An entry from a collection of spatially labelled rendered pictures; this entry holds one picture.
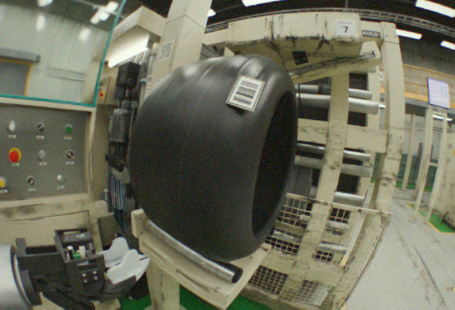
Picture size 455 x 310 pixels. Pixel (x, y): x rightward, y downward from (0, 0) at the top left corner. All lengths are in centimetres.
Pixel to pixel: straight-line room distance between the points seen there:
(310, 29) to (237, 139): 62
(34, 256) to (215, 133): 28
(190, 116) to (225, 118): 5
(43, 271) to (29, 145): 59
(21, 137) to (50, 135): 13
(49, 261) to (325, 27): 92
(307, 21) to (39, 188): 124
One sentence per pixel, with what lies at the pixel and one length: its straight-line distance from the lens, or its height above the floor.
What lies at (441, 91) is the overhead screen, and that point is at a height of 264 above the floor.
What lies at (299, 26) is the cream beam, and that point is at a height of 170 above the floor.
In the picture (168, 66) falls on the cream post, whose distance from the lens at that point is 65.
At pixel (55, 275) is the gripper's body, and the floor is 105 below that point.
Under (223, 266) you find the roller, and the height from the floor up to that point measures 92.
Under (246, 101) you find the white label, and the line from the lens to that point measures 25.
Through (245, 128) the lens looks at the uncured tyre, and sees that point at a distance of 24.
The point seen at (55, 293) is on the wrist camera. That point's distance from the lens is 29.
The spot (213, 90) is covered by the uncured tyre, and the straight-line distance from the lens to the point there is 27.
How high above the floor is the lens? 124
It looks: 3 degrees down
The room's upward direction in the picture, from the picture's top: 8 degrees clockwise
